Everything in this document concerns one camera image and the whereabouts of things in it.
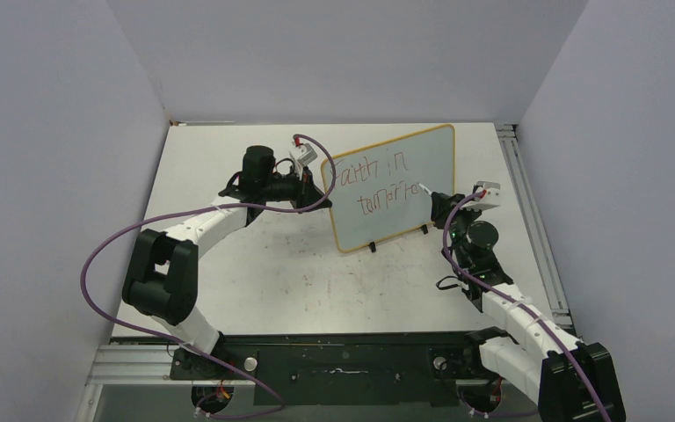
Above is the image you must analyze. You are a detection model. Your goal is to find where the white whiteboard marker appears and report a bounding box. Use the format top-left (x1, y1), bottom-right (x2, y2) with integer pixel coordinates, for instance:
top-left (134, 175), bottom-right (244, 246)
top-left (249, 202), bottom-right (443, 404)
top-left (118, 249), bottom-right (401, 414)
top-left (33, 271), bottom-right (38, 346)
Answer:
top-left (417, 183), bottom-right (433, 197)

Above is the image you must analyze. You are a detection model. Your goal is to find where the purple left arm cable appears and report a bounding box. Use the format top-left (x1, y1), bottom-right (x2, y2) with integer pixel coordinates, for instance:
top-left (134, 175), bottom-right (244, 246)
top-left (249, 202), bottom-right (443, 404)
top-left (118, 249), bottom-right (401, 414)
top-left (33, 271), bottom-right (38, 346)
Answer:
top-left (80, 134), bottom-right (338, 422)

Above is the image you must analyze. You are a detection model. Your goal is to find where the aluminium front rail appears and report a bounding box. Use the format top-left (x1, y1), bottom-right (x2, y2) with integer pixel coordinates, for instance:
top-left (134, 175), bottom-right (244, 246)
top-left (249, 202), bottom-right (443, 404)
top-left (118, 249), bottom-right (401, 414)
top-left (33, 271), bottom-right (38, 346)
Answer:
top-left (83, 343), bottom-right (611, 389)

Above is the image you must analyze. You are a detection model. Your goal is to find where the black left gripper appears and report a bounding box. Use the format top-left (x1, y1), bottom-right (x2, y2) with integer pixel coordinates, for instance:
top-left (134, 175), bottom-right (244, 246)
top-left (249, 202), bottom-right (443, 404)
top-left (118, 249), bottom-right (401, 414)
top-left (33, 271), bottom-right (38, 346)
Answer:
top-left (261, 164), bottom-right (331, 215)

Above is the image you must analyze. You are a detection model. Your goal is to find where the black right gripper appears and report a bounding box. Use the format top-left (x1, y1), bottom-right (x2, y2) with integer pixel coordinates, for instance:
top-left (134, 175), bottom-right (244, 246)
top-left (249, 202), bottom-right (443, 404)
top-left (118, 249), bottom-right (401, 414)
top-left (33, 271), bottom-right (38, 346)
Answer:
top-left (432, 192), bottom-right (485, 270)

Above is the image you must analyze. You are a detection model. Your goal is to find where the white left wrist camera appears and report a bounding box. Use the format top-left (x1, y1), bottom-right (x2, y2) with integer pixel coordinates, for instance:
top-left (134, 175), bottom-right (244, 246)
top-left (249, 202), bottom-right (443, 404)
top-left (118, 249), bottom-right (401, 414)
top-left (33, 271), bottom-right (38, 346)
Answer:
top-left (288, 135), bottom-right (317, 172)

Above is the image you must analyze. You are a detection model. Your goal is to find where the aluminium rail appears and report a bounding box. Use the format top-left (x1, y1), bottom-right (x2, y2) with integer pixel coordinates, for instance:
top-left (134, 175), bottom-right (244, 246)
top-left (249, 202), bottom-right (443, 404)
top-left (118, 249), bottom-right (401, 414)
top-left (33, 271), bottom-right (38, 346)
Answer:
top-left (495, 124), bottom-right (574, 330)
top-left (83, 343), bottom-right (611, 389)

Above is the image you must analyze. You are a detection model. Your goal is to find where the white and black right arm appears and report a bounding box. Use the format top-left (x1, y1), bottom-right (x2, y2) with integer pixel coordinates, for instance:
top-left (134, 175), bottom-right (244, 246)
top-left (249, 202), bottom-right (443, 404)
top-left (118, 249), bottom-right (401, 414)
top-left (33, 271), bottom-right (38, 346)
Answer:
top-left (430, 188), bottom-right (627, 421)

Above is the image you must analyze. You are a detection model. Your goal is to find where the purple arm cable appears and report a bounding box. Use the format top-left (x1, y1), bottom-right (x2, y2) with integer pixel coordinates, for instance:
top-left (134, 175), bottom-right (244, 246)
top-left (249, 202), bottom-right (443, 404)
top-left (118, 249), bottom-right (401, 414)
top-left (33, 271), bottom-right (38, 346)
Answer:
top-left (440, 189), bottom-right (615, 422)
top-left (80, 134), bottom-right (338, 422)

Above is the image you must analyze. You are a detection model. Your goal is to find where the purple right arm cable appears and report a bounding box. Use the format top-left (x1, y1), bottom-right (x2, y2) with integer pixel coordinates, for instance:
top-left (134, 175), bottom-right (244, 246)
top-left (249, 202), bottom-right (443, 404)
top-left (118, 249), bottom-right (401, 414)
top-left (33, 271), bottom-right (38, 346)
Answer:
top-left (440, 189), bottom-right (615, 422)

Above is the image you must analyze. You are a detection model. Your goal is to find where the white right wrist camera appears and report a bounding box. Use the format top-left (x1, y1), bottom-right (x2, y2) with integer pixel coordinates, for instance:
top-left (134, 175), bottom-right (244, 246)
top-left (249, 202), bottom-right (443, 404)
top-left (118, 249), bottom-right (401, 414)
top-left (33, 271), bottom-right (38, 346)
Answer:
top-left (466, 181), bottom-right (501, 212)

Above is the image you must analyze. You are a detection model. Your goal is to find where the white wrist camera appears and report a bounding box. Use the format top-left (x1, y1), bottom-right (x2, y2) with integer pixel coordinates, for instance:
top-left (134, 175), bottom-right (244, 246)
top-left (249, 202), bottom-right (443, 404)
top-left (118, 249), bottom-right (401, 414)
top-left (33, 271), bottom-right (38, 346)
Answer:
top-left (288, 135), bottom-right (317, 172)
top-left (466, 181), bottom-right (501, 212)

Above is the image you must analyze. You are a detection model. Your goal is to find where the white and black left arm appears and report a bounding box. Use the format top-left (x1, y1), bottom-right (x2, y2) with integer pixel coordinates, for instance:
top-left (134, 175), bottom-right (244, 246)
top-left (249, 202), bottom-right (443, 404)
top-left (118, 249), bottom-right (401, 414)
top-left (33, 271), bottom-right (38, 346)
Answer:
top-left (121, 141), bottom-right (332, 379)

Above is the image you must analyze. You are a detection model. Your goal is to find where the yellow framed whiteboard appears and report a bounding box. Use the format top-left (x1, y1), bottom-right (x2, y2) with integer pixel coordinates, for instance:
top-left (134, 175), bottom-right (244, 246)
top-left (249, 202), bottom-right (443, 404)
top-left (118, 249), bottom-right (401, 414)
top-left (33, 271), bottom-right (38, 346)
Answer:
top-left (321, 124), bottom-right (456, 253)

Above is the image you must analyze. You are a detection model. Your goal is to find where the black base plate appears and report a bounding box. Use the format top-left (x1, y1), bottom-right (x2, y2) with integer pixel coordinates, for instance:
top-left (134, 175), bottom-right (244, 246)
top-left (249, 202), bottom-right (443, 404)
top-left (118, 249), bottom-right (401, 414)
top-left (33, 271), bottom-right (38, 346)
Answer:
top-left (110, 329), bottom-right (578, 409)

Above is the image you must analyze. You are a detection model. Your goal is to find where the aluminium right side rail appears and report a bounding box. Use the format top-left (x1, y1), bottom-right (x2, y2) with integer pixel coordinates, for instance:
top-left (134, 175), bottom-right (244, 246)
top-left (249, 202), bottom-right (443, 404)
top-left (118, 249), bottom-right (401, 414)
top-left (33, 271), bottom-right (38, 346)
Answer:
top-left (495, 124), bottom-right (574, 330)

